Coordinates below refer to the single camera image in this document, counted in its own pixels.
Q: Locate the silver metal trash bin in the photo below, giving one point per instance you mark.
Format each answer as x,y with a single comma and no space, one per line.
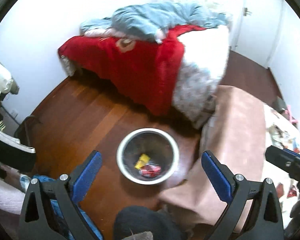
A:
157,144

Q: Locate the white door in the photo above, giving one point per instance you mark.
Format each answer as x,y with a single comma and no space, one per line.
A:
259,30

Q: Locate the teal blue duvet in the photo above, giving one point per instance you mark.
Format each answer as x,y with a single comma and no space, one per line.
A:
152,21

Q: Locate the pink fluffy cloth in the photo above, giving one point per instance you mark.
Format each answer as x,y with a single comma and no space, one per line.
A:
11,199

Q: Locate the pink tablecloth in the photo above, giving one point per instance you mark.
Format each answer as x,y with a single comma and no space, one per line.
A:
236,135

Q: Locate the blue cloth on floor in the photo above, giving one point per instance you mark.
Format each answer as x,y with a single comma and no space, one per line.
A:
25,181

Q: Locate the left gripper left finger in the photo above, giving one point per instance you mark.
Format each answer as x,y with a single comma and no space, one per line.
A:
37,218

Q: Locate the black white bag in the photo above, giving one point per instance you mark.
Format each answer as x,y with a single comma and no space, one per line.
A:
15,154

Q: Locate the red wrapper in bin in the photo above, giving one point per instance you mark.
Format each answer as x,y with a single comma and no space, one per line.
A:
150,171

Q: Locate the white checkered mattress quilt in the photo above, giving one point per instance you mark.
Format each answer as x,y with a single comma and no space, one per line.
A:
203,66

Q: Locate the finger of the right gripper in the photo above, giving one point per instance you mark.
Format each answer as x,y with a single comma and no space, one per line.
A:
284,159

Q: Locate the red plush blanket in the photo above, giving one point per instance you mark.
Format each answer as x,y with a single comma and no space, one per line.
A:
146,72

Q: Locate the striped white table cover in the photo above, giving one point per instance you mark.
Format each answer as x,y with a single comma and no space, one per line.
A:
281,134

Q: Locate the yellow wrapper in bin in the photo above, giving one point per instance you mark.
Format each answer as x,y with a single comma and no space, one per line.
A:
142,161

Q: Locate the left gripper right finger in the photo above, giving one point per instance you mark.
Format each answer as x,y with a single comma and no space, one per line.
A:
264,219

